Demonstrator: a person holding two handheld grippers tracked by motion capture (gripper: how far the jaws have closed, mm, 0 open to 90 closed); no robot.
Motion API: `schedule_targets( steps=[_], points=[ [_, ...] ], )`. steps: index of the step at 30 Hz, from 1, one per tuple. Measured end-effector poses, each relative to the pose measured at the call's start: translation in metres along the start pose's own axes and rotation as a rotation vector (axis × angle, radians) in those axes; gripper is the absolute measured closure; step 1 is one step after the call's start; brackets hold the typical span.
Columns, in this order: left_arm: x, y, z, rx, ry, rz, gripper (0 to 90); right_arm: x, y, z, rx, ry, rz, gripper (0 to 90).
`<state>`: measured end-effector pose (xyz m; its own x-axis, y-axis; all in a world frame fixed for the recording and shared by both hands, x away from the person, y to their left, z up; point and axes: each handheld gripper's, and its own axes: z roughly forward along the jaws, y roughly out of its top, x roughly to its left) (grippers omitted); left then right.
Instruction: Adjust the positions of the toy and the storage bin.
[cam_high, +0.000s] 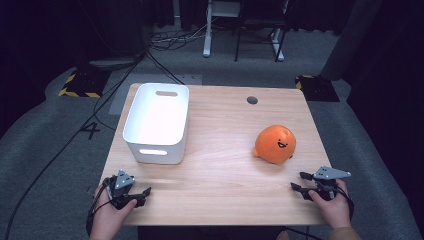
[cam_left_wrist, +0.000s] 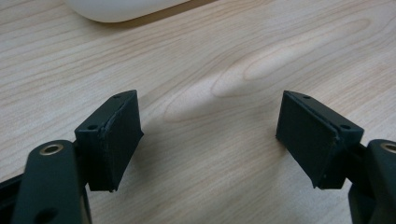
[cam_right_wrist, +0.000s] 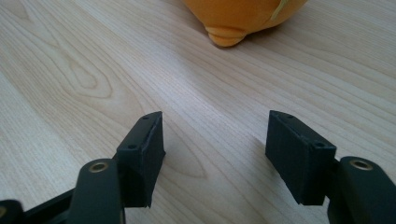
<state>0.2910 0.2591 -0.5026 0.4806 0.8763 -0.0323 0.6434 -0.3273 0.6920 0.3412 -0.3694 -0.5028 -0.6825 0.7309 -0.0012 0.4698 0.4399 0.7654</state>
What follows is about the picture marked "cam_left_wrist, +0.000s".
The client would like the white bowl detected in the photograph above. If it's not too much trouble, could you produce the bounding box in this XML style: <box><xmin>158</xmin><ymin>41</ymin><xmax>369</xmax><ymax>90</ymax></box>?
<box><xmin>64</xmin><ymin>0</ymin><xmax>191</xmax><ymax>23</ymax></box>

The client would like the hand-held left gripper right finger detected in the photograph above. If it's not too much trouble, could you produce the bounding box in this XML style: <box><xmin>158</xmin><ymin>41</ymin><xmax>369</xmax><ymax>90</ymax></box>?
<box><xmin>275</xmin><ymin>90</ymin><xmax>365</xmax><ymax>190</ymax></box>

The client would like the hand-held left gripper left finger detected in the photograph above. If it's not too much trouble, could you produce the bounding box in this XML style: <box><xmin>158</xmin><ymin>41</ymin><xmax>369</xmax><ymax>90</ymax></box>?
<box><xmin>74</xmin><ymin>89</ymin><xmax>145</xmax><ymax>193</ymax></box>

